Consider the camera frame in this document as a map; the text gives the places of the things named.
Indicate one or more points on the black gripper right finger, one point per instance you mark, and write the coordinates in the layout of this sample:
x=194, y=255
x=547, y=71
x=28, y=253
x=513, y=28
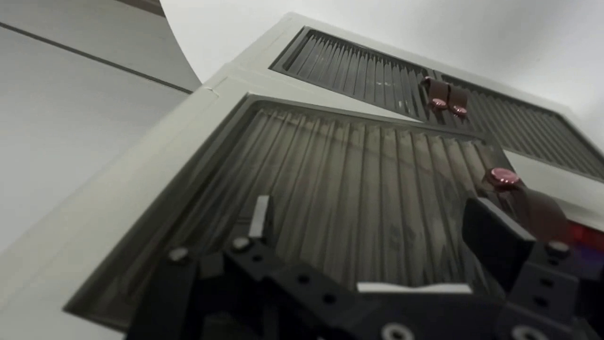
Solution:
x=534, y=283

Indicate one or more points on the smoky ribbed cabinet door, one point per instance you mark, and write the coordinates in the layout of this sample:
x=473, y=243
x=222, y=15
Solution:
x=358, y=68
x=377, y=188
x=534, y=134

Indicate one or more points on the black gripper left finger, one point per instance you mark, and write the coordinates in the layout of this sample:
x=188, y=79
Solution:
x=251, y=283

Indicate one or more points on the white stacked cabinet frame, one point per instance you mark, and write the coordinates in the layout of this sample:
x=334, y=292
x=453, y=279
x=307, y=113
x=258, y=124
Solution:
x=124, y=188

